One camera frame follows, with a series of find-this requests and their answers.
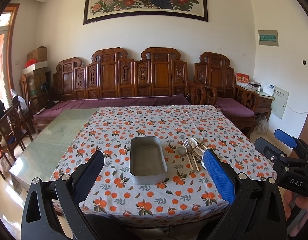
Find orange print tablecloth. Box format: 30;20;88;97
51;105;276;228

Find white electrical cabinet door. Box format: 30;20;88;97
271;86;289;119

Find wooden side table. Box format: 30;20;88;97
235;85;275;120

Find white plastic soup spoon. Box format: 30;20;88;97
187;138;204;156

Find metal fork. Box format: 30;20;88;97
183;139;193;157

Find grey wall panel box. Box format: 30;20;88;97
258;30;279;47

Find cardboard box on top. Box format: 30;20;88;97
27;46;47;62

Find carved wooden armchair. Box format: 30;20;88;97
193;51;256;138

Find wooden window frame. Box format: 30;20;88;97
0;3;19;103

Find purple armchair cushion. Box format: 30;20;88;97
215;98;254;118

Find wooden dining chair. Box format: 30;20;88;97
0;101;33;161

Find carved wooden sofa bench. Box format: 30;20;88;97
50;47;190;101

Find rectangular metal tray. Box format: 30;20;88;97
130;137;167;185

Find stacked cardboard boxes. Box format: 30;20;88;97
22;61;48;98

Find black desk lamp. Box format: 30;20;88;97
41;82;56;109

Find white plastic bag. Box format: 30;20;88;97
10;89;29;114

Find red gift box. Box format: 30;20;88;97
236;72;249;85

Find metal spoon round bowl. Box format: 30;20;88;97
177;145;187;156

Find purple sofa cushion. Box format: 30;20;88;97
34;94;190;121

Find right hand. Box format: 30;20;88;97
282;189;308;238

